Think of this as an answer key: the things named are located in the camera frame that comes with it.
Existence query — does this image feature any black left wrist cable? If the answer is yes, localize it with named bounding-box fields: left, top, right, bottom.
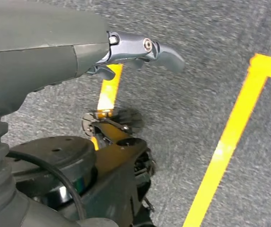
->
left=6, top=150, right=86, bottom=220

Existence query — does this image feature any black robot leg base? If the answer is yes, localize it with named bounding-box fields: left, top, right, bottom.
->
left=6, top=108, right=157, bottom=227

